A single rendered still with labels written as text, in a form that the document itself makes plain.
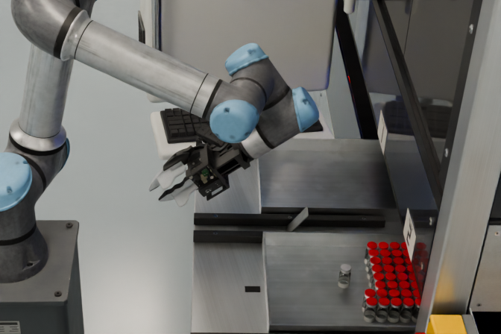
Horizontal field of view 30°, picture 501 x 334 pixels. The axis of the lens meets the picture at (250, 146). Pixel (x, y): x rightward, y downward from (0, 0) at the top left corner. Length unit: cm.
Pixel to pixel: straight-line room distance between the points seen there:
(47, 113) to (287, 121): 49
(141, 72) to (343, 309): 58
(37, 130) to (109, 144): 184
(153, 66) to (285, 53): 92
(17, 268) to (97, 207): 149
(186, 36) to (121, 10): 241
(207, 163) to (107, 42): 30
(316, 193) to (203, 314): 44
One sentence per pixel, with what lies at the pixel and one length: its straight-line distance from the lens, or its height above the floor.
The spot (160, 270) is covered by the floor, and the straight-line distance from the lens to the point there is 316.
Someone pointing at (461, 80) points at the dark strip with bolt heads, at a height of 141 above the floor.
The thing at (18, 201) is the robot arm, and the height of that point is 98.
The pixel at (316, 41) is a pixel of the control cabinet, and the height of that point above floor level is 96.
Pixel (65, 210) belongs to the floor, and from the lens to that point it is 343.
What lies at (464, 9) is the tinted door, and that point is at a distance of 148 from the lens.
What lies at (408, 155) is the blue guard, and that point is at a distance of 177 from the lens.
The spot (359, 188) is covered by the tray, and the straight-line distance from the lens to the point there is 208.
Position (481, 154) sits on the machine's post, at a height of 134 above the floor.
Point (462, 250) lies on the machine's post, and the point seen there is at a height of 115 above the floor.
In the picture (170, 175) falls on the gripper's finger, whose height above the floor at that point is 104.
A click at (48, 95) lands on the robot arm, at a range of 187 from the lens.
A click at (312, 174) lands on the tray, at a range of 211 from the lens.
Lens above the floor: 211
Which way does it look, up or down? 34 degrees down
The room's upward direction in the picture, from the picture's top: 3 degrees clockwise
